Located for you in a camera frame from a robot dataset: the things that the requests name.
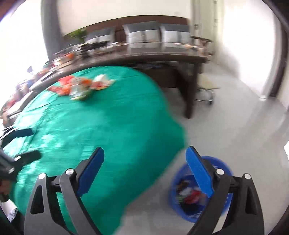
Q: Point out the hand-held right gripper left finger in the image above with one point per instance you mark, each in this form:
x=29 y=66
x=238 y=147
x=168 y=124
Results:
x=90 y=171

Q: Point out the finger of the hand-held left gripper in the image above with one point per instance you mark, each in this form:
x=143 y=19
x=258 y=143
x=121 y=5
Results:
x=20 y=132
x=28 y=157

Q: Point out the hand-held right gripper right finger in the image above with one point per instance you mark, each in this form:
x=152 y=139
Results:
x=199 y=171

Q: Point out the blue plastic wastebasket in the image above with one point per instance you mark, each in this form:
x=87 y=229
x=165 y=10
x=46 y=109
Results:
x=222 y=167

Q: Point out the red striped snack wrapper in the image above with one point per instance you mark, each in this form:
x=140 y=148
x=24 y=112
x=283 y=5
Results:
x=194 y=196

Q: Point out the red plastic wrapper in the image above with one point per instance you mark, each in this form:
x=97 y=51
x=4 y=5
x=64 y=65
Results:
x=61 y=85

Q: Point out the green white milk carton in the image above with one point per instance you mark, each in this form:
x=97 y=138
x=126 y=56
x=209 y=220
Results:
x=78 y=93

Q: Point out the orange white snack packet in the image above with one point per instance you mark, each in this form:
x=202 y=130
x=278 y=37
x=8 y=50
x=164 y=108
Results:
x=84 y=82

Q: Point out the white red snack wrapper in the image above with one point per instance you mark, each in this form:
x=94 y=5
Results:
x=101 y=82

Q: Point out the person's left forearm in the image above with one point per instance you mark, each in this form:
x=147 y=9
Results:
x=3 y=188

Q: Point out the small items on side bench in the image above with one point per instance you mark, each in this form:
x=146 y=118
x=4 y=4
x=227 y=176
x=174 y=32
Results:
x=13 y=106

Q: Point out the green tablecloth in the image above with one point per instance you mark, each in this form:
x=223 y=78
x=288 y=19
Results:
x=101 y=135

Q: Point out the glass fruit bowl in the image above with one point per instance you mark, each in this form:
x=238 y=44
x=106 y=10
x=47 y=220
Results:
x=67 y=56

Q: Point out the beige rolling stool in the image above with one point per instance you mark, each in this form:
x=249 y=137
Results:
x=206 y=81

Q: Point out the grey curtain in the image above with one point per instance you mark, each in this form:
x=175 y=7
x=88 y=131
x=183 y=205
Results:
x=48 y=29

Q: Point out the potted green plant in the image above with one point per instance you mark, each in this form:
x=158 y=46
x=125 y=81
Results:
x=76 y=34

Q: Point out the glass dish of dark fruit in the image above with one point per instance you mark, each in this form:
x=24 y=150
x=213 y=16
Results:
x=94 y=46

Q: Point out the grey two-tone cushion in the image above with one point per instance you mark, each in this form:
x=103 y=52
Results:
x=99 y=36
x=142 y=32
x=176 y=34

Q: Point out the dark wooden coffee table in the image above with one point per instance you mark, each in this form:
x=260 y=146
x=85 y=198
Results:
x=146 y=56

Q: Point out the dark wooden door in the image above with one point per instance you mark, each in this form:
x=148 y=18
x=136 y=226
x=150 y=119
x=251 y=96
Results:
x=278 y=67

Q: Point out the brown sofa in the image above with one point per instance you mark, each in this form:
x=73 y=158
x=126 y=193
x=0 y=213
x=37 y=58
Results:
x=117 y=27

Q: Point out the white door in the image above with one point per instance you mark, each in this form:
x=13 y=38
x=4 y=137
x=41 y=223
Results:
x=203 y=18

